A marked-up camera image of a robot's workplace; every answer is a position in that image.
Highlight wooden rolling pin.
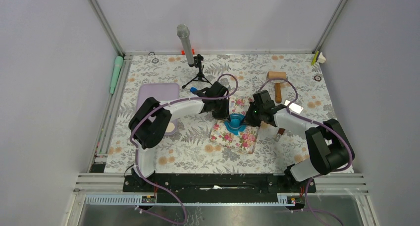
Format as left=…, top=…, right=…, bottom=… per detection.
left=267, top=71, right=287, bottom=104

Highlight floral cutting board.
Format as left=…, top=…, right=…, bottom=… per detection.
left=210, top=96, right=260, bottom=154

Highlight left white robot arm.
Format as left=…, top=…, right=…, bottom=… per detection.
left=129, top=81, right=230, bottom=192

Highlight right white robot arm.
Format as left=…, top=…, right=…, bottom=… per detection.
left=242, top=90, right=354, bottom=192

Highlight blue dough piece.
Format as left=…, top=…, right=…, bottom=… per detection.
left=190, top=87, right=198, bottom=93

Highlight beige dough disc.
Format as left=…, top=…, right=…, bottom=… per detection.
left=165, top=122, right=177, bottom=136

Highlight floral tablecloth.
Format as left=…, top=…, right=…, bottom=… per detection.
left=105, top=55, right=336, bottom=173

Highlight black microphone tripod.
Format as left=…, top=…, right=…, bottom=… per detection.
left=181, top=54, right=211, bottom=89

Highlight red clip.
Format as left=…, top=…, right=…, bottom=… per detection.
left=181, top=49, right=195, bottom=55

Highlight white clip in corner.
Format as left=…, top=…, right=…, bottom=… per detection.
left=317, top=52, right=326, bottom=63

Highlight grey microphone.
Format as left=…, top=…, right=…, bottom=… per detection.
left=176, top=24, right=195, bottom=67

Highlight green marker pen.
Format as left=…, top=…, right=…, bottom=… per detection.
left=109, top=56, right=124, bottom=94

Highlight metal scraper wooden handle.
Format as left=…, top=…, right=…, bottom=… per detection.
left=275, top=100, right=305, bottom=142

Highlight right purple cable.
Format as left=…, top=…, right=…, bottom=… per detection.
left=260, top=78, right=354, bottom=226

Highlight purple cable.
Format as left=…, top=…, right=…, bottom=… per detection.
left=260, top=78, right=354, bottom=226
left=129, top=74, right=239, bottom=224

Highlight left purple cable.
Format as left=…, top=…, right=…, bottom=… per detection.
left=129, top=74, right=239, bottom=224

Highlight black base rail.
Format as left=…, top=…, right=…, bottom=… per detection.
left=123, top=173, right=316, bottom=204

